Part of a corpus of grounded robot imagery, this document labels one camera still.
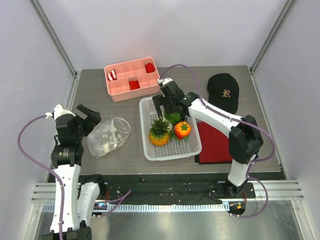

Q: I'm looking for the green fake leafy vegetable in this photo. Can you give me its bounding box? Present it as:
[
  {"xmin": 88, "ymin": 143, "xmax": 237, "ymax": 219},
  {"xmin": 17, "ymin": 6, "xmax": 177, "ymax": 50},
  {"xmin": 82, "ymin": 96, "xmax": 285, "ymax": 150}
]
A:
[{"xmin": 164, "ymin": 112, "xmax": 181, "ymax": 125}]

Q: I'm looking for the polka dot zip bag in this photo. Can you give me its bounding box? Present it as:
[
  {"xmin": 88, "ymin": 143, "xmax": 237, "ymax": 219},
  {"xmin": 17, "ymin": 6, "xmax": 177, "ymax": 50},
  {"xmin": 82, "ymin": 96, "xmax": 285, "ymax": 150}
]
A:
[{"xmin": 87, "ymin": 117, "xmax": 131, "ymax": 159}]

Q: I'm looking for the red fake tomato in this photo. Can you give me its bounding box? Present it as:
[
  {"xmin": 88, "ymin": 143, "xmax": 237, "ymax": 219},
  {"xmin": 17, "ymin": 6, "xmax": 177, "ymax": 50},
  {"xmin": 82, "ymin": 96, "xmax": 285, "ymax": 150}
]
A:
[{"xmin": 174, "ymin": 121, "xmax": 192, "ymax": 139}]

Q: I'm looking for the white plastic basket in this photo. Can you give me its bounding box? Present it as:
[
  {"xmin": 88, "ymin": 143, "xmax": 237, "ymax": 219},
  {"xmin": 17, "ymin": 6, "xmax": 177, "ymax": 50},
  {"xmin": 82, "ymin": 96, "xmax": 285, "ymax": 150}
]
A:
[{"xmin": 139, "ymin": 97, "xmax": 202, "ymax": 161}]

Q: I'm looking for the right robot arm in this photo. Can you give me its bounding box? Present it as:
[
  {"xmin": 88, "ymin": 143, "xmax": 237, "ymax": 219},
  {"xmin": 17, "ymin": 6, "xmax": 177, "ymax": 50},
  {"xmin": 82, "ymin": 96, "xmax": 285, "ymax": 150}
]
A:
[{"xmin": 152, "ymin": 78, "xmax": 263, "ymax": 198}]

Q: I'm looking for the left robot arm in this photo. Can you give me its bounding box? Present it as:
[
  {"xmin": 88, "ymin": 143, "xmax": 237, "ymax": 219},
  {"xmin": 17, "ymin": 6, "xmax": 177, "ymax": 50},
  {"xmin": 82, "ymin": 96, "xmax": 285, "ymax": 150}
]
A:
[{"xmin": 41, "ymin": 104, "xmax": 107, "ymax": 240}]

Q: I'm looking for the red rolled sock front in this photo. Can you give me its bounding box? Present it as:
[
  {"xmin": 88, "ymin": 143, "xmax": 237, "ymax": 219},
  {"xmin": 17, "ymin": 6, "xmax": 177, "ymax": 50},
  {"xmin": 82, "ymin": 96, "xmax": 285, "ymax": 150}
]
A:
[{"xmin": 128, "ymin": 80, "xmax": 140, "ymax": 91}]

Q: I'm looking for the red rolled sock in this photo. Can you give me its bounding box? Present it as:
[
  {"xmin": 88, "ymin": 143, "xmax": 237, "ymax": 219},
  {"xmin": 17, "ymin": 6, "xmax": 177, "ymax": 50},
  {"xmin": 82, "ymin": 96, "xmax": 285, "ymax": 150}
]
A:
[
  {"xmin": 128, "ymin": 80, "xmax": 140, "ymax": 91},
  {"xmin": 144, "ymin": 62, "xmax": 156, "ymax": 74}
]

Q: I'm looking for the red rolled sock back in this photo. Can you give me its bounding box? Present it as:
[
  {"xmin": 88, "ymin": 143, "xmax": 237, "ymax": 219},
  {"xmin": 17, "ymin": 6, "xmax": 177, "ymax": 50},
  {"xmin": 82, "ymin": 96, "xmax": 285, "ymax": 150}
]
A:
[{"xmin": 144, "ymin": 62, "xmax": 156, "ymax": 74}]

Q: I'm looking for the pink divided organizer box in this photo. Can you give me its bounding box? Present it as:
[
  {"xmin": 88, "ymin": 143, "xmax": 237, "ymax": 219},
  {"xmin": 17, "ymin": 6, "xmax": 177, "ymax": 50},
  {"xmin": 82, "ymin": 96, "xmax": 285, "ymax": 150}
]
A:
[{"xmin": 104, "ymin": 57, "xmax": 160, "ymax": 102}]

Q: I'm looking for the red white striped sock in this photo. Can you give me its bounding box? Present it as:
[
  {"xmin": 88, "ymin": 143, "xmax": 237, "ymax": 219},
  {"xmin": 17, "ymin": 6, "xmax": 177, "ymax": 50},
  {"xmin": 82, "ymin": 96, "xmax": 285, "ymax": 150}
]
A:
[{"xmin": 107, "ymin": 70, "xmax": 118, "ymax": 82}]

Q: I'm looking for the black baseball cap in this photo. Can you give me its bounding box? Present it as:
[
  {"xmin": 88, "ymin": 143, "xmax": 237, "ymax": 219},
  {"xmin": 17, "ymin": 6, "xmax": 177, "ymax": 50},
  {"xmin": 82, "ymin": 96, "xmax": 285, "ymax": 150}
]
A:
[{"xmin": 207, "ymin": 73, "xmax": 240, "ymax": 115}]

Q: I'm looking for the black folded cloth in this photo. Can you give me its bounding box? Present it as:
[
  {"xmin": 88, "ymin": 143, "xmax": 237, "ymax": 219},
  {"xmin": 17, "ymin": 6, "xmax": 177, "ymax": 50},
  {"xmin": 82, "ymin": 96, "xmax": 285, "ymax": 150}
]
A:
[{"xmin": 194, "ymin": 121, "xmax": 235, "ymax": 166}]

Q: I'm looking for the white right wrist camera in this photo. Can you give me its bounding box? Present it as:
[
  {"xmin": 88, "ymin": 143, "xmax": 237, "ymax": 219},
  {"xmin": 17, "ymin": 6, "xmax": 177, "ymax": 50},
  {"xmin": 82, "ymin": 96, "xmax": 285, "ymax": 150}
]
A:
[{"xmin": 157, "ymin": 78, "xmax": 173, "ymax": 96}]

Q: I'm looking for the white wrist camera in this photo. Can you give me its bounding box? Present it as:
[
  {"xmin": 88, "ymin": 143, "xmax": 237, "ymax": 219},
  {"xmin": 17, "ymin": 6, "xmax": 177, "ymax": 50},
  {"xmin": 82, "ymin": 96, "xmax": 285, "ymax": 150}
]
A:
[
  {"xmin": 45, "ymin": 104, "xmax": 76, "ymax": 120},
  {"xmin": 157, "ymin": 78, "xmax": 173, "ymax": 96}
]

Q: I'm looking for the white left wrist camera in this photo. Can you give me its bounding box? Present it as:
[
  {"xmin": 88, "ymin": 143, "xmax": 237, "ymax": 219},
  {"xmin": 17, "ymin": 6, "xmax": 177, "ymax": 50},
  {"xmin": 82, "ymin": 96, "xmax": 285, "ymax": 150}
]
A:
[{"xmin": 45, "ymin": 104, "xmax": 76, "ymax": 120}]

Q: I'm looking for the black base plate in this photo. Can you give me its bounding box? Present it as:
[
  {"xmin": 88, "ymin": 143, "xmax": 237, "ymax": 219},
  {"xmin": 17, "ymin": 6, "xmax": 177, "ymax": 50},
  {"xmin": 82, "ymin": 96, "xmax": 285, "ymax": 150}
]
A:
[{"xmin": 98, "ymin": 173, "xmax": 256, "ymax": 206}]

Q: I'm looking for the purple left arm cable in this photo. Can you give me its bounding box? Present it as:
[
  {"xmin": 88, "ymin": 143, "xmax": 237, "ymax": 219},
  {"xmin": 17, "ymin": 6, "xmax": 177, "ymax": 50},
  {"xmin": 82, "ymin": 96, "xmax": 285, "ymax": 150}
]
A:
[{"xmin": 17, "ymin": 113, "xmax": 133, "ymax": 240}]

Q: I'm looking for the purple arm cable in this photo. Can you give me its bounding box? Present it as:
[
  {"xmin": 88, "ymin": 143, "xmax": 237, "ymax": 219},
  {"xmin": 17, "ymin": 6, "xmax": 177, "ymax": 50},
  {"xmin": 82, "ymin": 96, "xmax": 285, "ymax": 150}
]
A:
[
  {"xmin": 17, "ymin": 113, "xmax": 133, "ymax": 240},
  {"xmin": 159, "ymin": 63, "xmax": 276, "ymax": 219}
]

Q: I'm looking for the white slotted cable duct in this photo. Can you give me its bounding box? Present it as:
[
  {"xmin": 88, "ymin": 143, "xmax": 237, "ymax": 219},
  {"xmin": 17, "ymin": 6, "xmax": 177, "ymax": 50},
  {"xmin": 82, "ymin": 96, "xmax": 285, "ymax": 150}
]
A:
[{"xmin": 42, "ymin": 202, "xmax": 230, "ymax": 214}]

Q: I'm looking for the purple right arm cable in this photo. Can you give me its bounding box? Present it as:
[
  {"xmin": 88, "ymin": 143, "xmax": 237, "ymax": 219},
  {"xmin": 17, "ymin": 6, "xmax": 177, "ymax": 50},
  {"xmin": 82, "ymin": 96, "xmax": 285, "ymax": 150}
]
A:
[{"xmin": 159, "ymin": 63, "xmax": 276, "ymax": 219}]

